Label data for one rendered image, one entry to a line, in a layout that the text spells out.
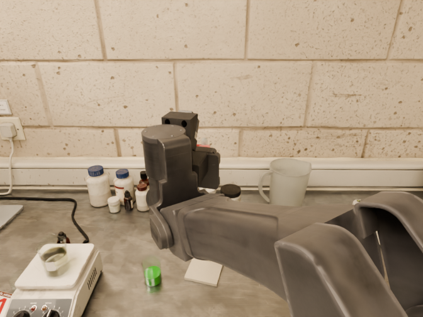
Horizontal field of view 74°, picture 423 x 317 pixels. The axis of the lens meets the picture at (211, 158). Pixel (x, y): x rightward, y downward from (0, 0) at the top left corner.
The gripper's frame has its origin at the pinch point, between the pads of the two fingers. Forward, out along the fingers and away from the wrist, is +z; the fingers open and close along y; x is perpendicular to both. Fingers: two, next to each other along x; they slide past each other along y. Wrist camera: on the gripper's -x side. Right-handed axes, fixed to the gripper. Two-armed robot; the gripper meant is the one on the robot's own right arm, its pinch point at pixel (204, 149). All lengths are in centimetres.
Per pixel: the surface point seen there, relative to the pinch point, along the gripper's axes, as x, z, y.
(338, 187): 31, 49, -37
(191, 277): 31.7, -3.8, 2.5
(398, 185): 30, 54, -58
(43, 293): 25.6, -20.3, 27.3
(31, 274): 23.7, -18.4, 31.7
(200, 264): 31.7, 0.5, 1.5
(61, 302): 26.2, -20.7, 23.0
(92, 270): 27.0, -11.8, 22.8
